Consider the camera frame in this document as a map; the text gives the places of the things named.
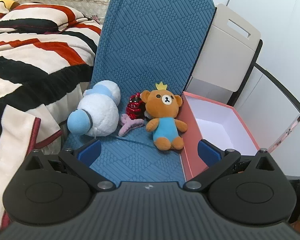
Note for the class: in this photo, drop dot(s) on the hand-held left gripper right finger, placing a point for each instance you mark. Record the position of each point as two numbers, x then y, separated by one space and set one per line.
208 152

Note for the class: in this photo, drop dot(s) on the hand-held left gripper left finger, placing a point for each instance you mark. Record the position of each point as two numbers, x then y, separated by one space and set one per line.
90 150

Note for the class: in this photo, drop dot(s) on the pink cardboard box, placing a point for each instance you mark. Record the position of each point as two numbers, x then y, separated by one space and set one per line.
190 142

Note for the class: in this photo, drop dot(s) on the white and blue plush toy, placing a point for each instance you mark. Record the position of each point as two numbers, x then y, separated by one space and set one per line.
100 110

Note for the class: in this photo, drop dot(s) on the purple hair claw clip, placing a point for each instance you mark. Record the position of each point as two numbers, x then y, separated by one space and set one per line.
130 125

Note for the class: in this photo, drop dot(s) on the brown bear plush toy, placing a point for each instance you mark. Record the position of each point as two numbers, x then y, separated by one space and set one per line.
165 127

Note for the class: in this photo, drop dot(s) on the red hair clip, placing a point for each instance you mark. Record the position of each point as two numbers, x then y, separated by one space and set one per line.
134 107

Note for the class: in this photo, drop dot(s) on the pink printed box lid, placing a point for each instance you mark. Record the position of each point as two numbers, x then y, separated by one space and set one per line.
287 132

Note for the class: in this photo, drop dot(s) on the beige plastic bin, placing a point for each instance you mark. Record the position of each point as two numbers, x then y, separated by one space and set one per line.
227 55

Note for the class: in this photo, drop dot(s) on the striped fleece blanket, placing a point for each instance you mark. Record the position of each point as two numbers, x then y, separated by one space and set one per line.
27 55

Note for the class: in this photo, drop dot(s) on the blue textured chair cover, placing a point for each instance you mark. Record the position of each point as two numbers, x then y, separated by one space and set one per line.
152 42

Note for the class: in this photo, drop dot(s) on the yellow cloth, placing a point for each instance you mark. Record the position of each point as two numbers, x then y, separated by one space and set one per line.
3 3

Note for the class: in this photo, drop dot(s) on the black chair frame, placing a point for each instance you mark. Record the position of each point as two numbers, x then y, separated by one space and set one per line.
277 80

